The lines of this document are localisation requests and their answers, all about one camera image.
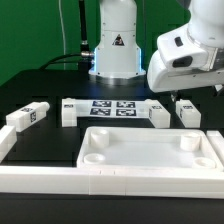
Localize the black cable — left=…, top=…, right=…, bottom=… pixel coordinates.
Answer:
left=39, top=0, right=96, bottom=70

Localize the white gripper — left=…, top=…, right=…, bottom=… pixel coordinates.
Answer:
left=147, top=26, right=224, bottom=92

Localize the white desk top tray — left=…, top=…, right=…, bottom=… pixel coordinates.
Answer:
left=77, top=127, right=224, bottom=171

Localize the white cable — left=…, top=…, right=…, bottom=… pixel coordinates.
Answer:
left=58, top=0, right=68, bottom=70

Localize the fiducial marker sheet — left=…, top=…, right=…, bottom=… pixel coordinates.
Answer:
left=90, top=100, right=137, bottom=117

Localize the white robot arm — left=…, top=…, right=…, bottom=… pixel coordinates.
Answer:
left=89, top=0, right=224, bottom=92

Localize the white U-shaped fence frame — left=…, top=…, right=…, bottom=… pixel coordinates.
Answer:
left=0, top=131, right=224, bottom=199

